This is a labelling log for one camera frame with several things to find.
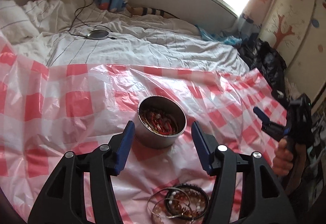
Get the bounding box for white bead bracelet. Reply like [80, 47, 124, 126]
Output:
[167, 189, 202, 212]

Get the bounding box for black leather bracelet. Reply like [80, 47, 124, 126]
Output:
[164, 183, 210, 221]

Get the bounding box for amber bead bracelet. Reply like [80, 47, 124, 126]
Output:
[152, 188, 207, 222]

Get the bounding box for right hand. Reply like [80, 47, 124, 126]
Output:
[272, 138, 293, 177]

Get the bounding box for round metal tin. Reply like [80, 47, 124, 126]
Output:
[133, 95, 187, 149]

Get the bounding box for black jacket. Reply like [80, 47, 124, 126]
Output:
[237, 39, 287, 94]

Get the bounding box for pink checkered plastic sheet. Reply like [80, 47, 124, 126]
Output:
[1, 37, 286, 220]

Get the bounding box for blue plastic bag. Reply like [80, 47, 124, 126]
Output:
[196, 25, 243, 46]

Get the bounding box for wardrobe with tree decal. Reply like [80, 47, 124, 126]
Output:
[260, 0, 325, 100]

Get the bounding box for pink curtain right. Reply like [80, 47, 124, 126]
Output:
[237, 0, 273, 38]

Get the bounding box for round grey charging pad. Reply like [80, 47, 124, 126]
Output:
[86, 29, 109, 40]

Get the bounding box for white striped duvet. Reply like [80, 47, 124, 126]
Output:
[1, 0, 249, 75]

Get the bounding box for striped plush toy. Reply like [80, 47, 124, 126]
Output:
[126, 5, 178, 19]

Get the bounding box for red bracelets in tin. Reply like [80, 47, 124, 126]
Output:
[139, 108, 180, 136]

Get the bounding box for black charging cable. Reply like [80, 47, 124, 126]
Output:
[68, 0, 118, 41]

